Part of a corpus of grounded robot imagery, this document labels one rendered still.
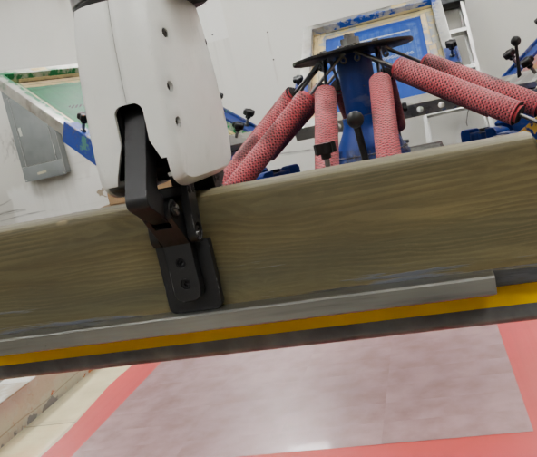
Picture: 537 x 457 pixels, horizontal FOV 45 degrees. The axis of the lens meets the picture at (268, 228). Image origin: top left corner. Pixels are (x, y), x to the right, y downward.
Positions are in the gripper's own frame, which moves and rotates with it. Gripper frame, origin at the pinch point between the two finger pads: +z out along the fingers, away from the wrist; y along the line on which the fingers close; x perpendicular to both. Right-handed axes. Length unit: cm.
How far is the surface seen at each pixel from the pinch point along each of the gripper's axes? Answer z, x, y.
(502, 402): 14.4, 16.2, -8.4
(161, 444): 14.6, -9.1, -6.9
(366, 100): -8, 2, -127
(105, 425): 14.7, -16.0, -11.2
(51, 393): 13.9, -24.9, -17.5
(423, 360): 14.5, 10.8, -17.4
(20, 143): -32, -304, -450
